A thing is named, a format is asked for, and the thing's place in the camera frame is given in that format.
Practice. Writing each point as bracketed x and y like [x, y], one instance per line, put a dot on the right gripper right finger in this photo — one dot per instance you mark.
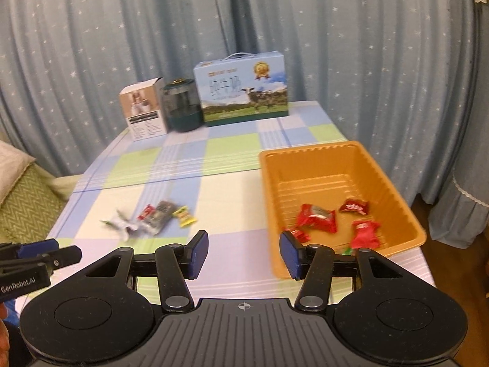
[314, 265]

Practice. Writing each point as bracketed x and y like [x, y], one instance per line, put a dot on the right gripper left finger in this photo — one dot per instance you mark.
[175, 264]

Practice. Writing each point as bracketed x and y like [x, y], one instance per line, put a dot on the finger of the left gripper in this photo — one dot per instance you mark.
[60, 258]
[31, 250]

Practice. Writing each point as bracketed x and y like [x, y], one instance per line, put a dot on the yellow green candy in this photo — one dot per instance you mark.
[184, 216]

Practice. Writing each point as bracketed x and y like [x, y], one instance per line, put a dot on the large red candy packet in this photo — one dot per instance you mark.
[315, 217]

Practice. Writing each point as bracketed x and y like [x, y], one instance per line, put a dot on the grey black snack packet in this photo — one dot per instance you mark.
[159, 218]

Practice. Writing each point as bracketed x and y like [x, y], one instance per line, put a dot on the white green wrapper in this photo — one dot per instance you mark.
[122, 225]

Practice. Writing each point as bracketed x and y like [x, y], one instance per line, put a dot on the person's right hand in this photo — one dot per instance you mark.
[4, 338]

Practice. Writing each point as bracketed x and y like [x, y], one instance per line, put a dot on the green sofa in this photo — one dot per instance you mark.
[62, 186]

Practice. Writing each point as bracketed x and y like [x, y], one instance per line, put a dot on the green zigzag cushion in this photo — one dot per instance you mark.
[30, 210]

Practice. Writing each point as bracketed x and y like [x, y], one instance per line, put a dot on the red candy in tray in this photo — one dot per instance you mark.
[365, 236]
[355, 206]

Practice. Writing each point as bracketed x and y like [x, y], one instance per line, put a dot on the small red white candy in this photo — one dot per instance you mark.
[147, 211]

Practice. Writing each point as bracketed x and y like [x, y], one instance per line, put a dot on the orange plastic tray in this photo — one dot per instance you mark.
[326, 175]

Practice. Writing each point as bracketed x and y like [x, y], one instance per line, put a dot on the plaid tablecloth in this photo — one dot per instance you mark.
[216, 173]

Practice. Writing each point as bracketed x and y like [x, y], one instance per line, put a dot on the beige pillow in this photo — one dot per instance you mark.
[13, 163]

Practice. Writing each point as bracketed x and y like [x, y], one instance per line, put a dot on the small beige product box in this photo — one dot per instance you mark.
[142, 108]

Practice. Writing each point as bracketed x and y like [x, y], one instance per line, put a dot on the dark green glass jar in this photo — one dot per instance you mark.
[181, 105]

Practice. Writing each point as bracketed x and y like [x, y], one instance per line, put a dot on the blue milk carton box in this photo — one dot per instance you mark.
[242, 87]

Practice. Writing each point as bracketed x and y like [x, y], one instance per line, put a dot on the blue star curtain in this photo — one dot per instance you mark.
[407, 78]

